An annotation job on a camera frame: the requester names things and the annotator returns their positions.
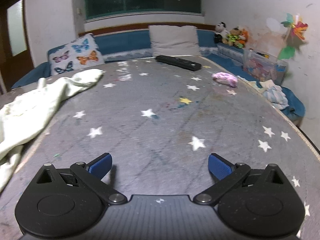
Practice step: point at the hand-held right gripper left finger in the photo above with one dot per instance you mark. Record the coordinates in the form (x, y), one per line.
(101, 165)

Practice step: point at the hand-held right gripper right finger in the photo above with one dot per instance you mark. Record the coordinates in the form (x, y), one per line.
(220, 167)

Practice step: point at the pale green garment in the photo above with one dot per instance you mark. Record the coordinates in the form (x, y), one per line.
(30, 105)

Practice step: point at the pink crumpled cloth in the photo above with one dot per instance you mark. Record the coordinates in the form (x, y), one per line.
(225, 78)

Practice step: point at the white and blue cloth pile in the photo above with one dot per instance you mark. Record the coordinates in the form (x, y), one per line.
(275, 95)

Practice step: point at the clear plastic storage box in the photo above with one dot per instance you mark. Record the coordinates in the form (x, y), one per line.
(262, 67)

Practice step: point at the black oblong device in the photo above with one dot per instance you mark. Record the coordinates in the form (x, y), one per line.
(178, 62)

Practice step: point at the butterfly print pillow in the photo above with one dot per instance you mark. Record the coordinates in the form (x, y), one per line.
(75, 55)

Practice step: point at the blue bench cushion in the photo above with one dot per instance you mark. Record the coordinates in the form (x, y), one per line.
(125, 41)

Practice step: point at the orange plush toy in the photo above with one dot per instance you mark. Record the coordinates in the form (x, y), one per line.
(245, 37)

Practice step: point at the panda plush toy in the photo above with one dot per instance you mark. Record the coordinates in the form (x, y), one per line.
(221, 32)

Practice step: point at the grey pillow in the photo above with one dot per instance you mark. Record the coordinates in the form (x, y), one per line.
(175, 40)

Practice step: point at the colourful paper pinwheel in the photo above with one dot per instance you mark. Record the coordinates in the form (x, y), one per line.
(297, 28)

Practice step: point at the brown door with glass pane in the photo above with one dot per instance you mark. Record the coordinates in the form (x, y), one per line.
(16, 27)

